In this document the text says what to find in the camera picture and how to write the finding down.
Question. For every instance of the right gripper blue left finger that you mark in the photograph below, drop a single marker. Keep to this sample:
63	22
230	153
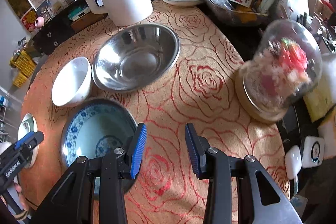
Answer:
133	157

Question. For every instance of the person's left hand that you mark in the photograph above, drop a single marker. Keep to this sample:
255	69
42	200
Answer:
15	191

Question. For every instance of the white ceramic bowl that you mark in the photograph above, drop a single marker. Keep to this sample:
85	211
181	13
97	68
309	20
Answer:
72	85

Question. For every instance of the white charger adapter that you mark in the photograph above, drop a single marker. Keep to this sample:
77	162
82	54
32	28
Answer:
293	162

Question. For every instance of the rose patterned tablecloth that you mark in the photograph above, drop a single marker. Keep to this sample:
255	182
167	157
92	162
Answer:
199	89

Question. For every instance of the blue patterned dark bowl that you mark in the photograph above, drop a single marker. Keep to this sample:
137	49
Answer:
97	127

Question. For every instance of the oval white dish with logo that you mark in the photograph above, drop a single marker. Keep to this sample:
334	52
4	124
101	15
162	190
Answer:
24	129

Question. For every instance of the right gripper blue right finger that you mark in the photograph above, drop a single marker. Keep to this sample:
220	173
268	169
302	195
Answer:
197	147

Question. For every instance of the stainless steel bowl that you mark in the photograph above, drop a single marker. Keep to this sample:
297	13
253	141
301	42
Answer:
135	57

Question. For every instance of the pink round gadget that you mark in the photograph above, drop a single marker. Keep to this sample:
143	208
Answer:
39	22

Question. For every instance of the yellow plastic crates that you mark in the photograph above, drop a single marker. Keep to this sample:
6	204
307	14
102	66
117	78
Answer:
25	65

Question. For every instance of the glass dome with flowers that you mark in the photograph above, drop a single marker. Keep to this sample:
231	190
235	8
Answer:
286	66

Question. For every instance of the red festive box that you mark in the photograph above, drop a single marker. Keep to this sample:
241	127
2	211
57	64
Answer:
28	20

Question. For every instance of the black sideboard cabinet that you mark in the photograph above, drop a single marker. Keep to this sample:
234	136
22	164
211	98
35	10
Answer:
64	25

